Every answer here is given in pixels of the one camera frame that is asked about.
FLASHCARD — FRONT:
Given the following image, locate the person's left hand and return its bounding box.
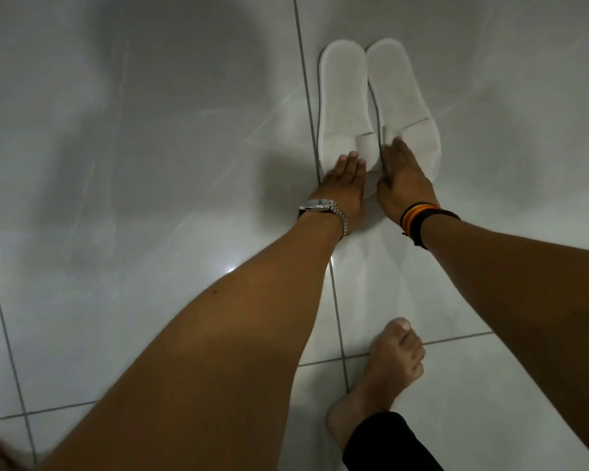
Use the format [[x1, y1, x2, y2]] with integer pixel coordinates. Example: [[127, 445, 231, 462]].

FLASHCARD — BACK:
[[319, 151, 367, 230]]

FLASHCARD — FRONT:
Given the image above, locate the person's right hand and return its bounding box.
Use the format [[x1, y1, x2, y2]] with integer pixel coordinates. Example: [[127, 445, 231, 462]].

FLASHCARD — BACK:
[[376, 136, 440, 225]]

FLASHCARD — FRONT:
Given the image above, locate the white slipper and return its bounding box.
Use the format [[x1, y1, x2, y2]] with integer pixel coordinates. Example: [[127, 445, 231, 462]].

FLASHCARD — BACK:
[[366, 37, 442, 184], [317, 39, 382, 201]]

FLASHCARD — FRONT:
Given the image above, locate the person's right forearm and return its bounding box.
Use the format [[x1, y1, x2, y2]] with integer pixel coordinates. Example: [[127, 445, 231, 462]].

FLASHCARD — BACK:
[[420, 214, 589, 467]]

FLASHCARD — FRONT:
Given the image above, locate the person's left forearm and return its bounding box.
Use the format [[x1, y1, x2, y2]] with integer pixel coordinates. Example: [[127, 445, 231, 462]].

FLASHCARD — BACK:
[[34, 213, 344, 471]]

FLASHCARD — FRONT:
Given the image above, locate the silver wristwatch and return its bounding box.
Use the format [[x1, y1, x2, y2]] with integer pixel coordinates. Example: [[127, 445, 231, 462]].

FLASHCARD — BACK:
[[298, 198, 349, 241]]

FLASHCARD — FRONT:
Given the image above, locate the striped orange yellow wristband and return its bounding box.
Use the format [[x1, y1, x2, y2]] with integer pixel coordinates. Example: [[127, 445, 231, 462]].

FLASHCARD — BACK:
[[400, 202, 442, 239]]

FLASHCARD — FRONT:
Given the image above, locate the person's bare foot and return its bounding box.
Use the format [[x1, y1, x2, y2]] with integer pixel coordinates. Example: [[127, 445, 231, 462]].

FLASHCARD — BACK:
[[325, 317, 427, 453]]

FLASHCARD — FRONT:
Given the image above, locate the black trouser leg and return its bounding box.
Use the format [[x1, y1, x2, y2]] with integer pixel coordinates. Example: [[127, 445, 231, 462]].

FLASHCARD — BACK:
[[342, 411, 445, 471]]

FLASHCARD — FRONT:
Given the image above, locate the black cord bracelet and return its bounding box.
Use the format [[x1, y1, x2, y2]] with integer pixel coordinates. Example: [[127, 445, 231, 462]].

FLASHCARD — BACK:
[[411, 209, 461, 251]]

